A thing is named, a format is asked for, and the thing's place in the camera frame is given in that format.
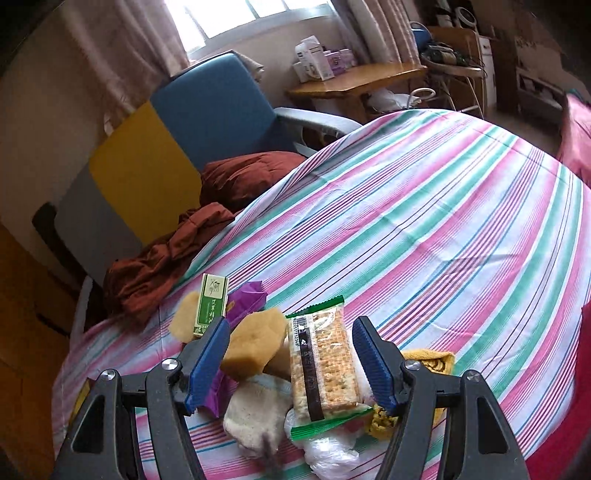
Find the cracker packet with green ends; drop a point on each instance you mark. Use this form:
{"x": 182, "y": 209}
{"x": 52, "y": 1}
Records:
{"x": 323, "y": 364}

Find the small tan sponge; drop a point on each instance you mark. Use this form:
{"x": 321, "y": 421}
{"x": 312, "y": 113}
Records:
{"x": 182, "y": 318}
{"x": 279, "y": 362}

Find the pale purple box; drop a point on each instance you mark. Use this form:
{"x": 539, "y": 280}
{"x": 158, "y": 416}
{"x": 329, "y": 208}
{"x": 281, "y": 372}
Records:
{"x": 339, "y": 60}

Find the window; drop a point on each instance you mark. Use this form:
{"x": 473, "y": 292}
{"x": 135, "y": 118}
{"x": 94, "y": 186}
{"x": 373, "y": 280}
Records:
{"x": 217, "y": 18}

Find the green and cream small box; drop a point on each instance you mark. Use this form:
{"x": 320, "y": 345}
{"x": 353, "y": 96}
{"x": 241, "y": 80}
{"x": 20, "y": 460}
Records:
{"x": 210, "y": 300}

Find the cardboard boxes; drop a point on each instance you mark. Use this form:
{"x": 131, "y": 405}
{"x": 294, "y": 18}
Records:
{"x": 540, "y": 78}

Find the red bed cloth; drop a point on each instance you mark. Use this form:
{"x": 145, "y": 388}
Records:
{"x": 568, "y": 415}

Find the clear plastic bag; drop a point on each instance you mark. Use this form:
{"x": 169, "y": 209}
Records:
{"x": 328, "y": 454}

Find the purple snack packet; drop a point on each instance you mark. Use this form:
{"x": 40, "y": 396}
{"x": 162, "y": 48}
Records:
{"x": 247, "y": 297}
{"x": 217, "y": 392}

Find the white bed rail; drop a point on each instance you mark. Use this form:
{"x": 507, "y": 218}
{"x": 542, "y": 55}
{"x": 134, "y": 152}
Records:
{"x": 81, "y": 304}

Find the yellow knitted cloth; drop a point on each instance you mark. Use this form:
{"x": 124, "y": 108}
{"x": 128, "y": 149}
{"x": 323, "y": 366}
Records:
{"x": 434, "y": 362}

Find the beige curtain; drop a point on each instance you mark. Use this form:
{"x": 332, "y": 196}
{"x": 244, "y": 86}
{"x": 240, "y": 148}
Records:
{"x": 392, "y": 27}
{"x": 138, "y": 37}

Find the large tan sponge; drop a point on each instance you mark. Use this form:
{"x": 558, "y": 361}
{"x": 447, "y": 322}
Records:
{"x": 254, "y": 341}

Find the white plastic bag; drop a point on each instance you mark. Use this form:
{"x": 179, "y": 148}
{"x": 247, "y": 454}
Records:
{"x": 385, "y": 99}

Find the white carton box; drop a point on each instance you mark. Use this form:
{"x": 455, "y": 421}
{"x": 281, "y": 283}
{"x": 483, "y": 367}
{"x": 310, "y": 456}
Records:
{"x": 309, "y": 60}

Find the rust brown jacket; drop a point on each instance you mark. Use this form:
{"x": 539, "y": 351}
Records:
{"x": 157, "y": 267}

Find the wooden side table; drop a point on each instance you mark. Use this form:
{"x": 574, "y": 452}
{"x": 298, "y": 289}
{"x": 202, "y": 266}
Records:
{"x": 360, "y": 78}

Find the rust brown quilted cloth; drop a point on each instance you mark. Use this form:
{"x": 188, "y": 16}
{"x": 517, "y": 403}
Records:
{"x": 249, "y": 177}

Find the pink red blanket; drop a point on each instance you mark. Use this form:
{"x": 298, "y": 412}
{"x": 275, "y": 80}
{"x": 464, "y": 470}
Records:
{"x": 577, "y": 138}

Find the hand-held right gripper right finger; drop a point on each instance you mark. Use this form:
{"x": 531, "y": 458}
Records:
{"x": 374, "y": 360}

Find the striped bed sheet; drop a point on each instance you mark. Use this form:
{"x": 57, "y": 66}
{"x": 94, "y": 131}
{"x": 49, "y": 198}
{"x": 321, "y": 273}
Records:
{"x": 415, "y": 230}

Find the colour-block padded headboard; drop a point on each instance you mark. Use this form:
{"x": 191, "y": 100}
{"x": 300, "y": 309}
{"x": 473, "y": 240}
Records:
{"x": 217, "y": 110}

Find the wooden rack with clutter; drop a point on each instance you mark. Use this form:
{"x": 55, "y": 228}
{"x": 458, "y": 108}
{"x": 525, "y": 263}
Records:
{"x": 455, "y": 55}

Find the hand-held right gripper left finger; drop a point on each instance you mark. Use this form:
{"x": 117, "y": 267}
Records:
{"x": 210, "y": 355}

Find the grey bed rail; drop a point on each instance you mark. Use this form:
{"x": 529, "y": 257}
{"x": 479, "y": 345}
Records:
{"x": 314, "y": 121}

